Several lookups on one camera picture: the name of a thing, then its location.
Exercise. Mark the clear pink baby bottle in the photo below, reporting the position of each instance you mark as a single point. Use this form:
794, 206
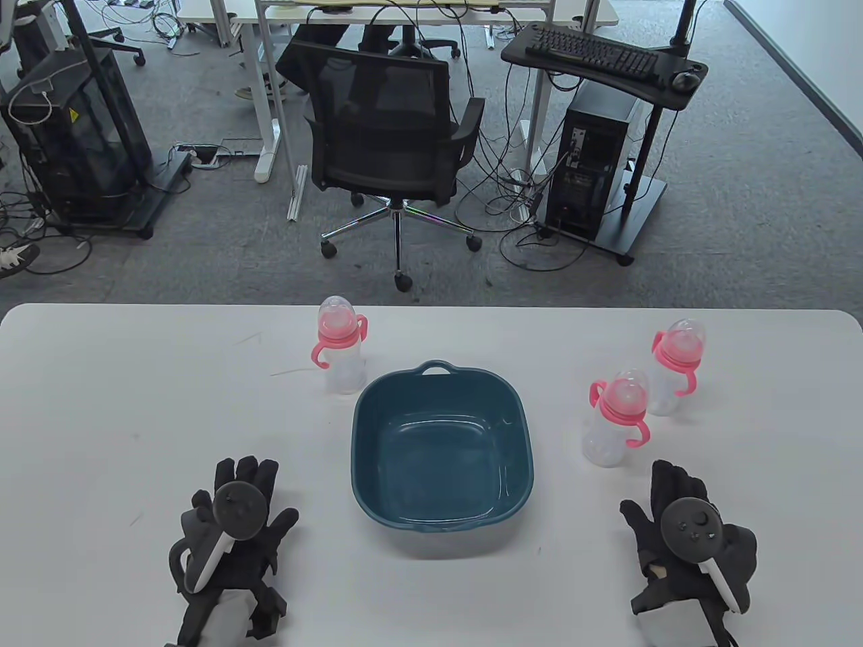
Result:
603, 448
657, 397
344, 371

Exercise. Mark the black mesh office chair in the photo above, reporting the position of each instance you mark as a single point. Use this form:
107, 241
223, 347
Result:
384, 101

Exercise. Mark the black computer mouse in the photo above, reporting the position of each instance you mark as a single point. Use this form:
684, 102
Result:
686, 81

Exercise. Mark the black rolling keyboard stand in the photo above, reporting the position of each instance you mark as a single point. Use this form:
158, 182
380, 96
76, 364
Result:
516, 50

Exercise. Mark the person's right hand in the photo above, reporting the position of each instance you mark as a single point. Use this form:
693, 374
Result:
674, 482

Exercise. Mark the black keyboard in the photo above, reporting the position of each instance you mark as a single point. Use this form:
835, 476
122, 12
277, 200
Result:
593, 54

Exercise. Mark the black rolling cart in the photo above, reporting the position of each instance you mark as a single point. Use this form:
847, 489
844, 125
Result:
162, 182

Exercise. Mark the black tracking controller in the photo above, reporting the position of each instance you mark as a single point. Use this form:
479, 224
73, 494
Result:
239, 509
691, 529

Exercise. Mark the teal plastic basin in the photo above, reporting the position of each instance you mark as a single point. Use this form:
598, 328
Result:
438, 458

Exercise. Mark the person's left hand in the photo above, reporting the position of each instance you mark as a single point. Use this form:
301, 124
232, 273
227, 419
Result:
263, 485

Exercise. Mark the black glass equipment case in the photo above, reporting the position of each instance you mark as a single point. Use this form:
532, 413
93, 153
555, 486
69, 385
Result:
81, 135

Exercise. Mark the white office desk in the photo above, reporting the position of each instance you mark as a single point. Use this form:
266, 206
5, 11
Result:
265, 162

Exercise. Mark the white power strip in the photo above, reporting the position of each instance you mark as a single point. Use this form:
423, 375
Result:
522, 178

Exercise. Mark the black computer tower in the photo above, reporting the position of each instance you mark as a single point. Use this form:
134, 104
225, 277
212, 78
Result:
593, 135

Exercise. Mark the black chair base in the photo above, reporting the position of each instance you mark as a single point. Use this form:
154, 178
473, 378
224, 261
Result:
431, 46
139, 59

